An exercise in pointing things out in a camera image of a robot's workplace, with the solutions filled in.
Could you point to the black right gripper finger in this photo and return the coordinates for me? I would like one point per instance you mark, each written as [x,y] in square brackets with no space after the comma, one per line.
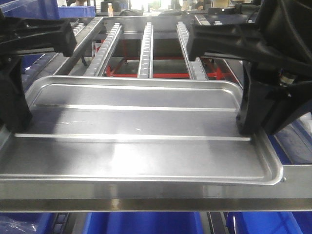
[14,110]

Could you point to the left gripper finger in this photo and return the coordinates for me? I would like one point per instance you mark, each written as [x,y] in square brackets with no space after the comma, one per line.
[255,105]
[289,103]

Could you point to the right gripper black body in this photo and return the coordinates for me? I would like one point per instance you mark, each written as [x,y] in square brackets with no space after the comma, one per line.
[279,40]

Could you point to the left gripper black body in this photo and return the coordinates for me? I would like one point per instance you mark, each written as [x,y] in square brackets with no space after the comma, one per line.
[22,36]

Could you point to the silver ribbed metal tray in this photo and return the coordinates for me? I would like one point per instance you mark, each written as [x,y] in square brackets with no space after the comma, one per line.
[129,129]

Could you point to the small blue bin far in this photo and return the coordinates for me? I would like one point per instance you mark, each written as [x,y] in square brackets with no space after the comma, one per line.
[76,11]

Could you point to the steel front rack beam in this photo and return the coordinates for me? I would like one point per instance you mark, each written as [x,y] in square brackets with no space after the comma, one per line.
[292,193]

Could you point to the orange juice bottle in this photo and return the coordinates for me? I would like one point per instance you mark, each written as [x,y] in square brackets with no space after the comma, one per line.
[110,10]

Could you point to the blue bin lower left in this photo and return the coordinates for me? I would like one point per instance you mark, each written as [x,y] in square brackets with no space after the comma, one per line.
[26,223]

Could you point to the blue bin lower right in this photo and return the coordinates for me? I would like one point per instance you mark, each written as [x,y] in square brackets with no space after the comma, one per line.
[269,222]

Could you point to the blue bin lower centre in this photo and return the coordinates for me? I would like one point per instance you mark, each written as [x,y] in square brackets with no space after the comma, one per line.
[143,223]

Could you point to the red metal table frame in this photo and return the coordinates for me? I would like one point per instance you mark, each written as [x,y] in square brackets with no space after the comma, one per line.
[168,61]

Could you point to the grey roller rail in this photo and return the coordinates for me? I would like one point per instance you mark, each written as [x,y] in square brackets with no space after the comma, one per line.
[100,61]
[193,63]
[145,68]

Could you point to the lower roller track rail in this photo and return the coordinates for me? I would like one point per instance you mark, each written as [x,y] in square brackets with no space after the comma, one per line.
[60,223]

